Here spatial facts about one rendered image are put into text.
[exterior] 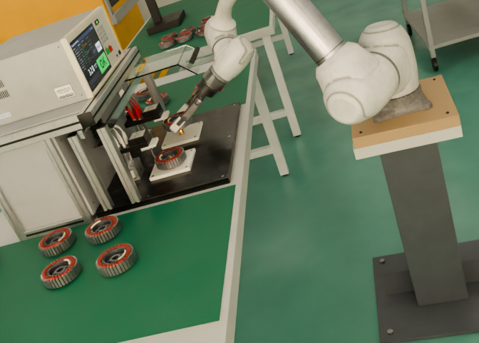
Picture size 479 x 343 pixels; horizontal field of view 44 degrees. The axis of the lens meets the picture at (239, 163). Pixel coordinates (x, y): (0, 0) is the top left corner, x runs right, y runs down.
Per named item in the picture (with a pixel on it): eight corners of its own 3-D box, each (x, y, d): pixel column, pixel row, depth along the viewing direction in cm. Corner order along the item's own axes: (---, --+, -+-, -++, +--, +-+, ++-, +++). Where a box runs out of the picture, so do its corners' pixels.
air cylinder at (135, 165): (145, 169, 215) (139, 156, 212) (140, 179, 208) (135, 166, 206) (132, 172, 216) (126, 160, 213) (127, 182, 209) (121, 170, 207)
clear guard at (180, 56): (204, 54, 234) (199, 40, 231) (197, 74, 213) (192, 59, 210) (130, 78, 240) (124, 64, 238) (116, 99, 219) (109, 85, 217)
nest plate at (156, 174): (195, 150, 214) (194, 147, 214) (190, 170, 201) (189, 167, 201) (157, 161, 217) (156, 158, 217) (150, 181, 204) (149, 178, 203)
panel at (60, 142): (136, 130, 254) (107, 67, 241) (95, 214, 196) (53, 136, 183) (134, 131, 254) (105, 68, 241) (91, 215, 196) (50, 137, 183)
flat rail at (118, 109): (146, 70, 239) (143, 64, 237) (107, 136, 184) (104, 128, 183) (144, 71, 239) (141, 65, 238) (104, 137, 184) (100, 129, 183)
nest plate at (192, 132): (203, 123, 236) (202, 120, 235) (199, 139, 222) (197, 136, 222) (168, 133, 239) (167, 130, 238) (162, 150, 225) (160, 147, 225)
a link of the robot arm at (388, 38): (428, 75, 186) (415, 9, 177) (406, 103, 175) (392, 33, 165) (380, 78, 197) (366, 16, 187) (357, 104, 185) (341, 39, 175)
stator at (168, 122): (194, 115, 232) (191, 107, 230) (191, 128, 222) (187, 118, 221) (169, 123, 234) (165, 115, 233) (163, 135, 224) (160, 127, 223)
